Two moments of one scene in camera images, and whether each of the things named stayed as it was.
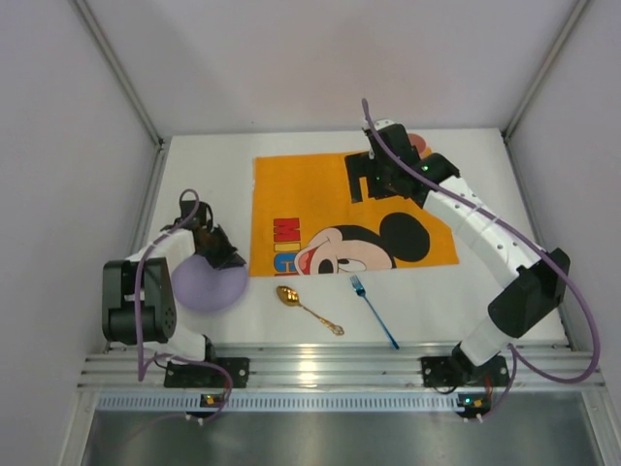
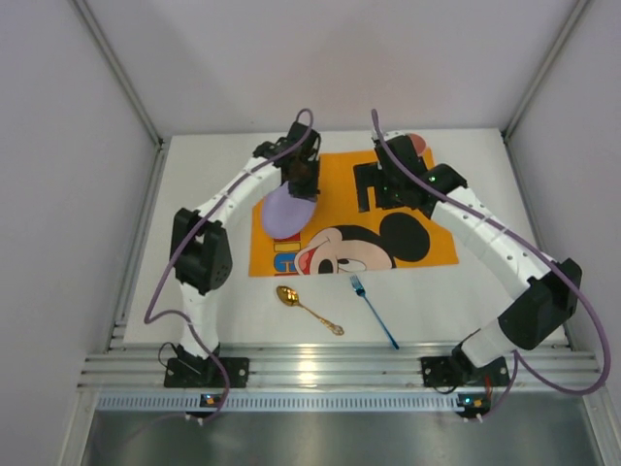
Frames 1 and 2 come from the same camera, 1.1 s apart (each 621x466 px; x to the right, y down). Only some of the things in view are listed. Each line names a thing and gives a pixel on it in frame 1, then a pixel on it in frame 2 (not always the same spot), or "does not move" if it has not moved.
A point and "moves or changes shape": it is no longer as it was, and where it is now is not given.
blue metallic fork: (361, 291) does not move
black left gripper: (225, 251) to (302, 182)
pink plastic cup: (418, 143) does not move
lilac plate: (200, 286) moves or changes shape
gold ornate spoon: (291, 297) does not move
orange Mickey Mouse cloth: (303, 220) does not move
